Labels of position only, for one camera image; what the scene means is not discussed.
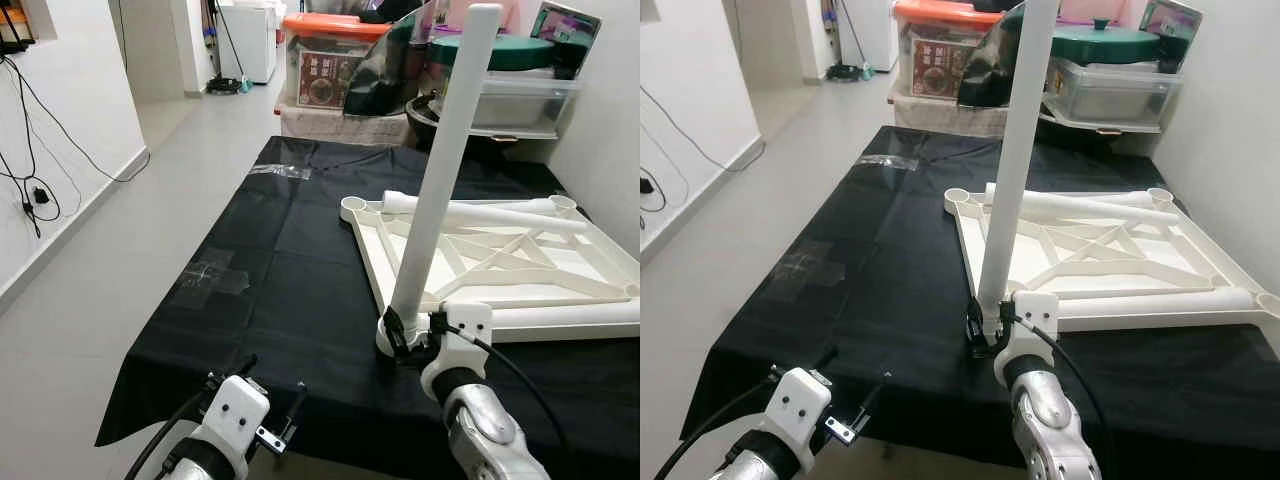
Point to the black tablecloth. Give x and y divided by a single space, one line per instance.
300 300
900 300

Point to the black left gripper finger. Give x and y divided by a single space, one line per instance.
298 398
877 388
824 359
245 366

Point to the black floor gadget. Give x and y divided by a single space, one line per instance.
848 72
228 85

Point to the green round pot lid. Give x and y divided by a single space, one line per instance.
520 52
1110 42

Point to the white plastic children table top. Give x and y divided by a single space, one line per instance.
560 275
1150 262

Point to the black round pan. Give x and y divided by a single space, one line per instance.
420 125

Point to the white cabinet appliance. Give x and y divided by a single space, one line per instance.
248 40
870 35

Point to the clear plastic storage box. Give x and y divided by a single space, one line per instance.
530 100
1120 95

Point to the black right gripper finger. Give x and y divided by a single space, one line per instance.
392 330
975 320

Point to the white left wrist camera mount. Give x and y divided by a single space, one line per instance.
800 410
235 415

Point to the beige patterned cloth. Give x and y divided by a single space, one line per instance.
940 115
330 125

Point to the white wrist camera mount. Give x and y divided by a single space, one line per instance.
235 415
800 410
465 340
1030 330

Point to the clear tape strip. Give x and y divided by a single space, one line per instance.
280 171
890 161

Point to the grey framed picture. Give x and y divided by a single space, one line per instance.
568 30
1172 25

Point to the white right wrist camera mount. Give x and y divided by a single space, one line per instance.
465 340
1030 330

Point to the clear tape patch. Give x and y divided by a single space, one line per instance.
212 278
817 265

